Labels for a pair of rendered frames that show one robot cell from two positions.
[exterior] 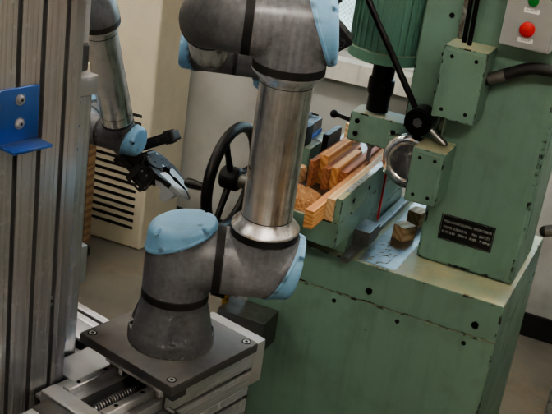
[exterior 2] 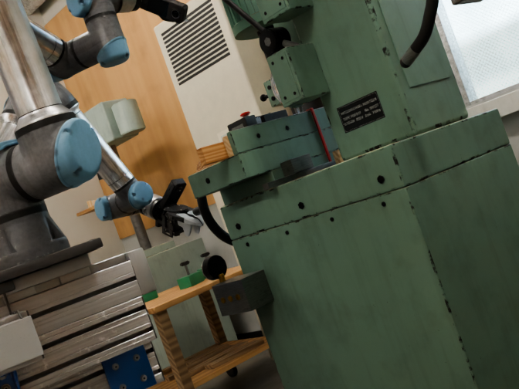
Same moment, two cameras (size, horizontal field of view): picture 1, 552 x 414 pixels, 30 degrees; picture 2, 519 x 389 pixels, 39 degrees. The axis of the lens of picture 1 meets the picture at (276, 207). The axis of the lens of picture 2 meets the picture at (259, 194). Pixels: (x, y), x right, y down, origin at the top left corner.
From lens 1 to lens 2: 142 cm
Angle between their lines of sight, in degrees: 35
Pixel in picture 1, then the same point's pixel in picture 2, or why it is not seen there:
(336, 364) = (319, 292)
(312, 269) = (262, 214)
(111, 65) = not seen: hidden behind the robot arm
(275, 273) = (47, 150)
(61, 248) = not seen: outside the picture
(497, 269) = (398, 126)
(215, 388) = (93, 298)
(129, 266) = not seen: hidden behind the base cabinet
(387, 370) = (351, 274)
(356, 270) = (285, 194)
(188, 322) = (14, 230)
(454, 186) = (330, 78)
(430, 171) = (284, 68)
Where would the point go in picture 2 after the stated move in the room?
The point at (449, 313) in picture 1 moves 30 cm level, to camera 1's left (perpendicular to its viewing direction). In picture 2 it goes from (359, 182) to (239, 224)
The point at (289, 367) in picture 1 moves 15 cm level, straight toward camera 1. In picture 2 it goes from (294, 319) to (266, 339)
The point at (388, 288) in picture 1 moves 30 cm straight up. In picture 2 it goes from (311, 193) to (266, 65)
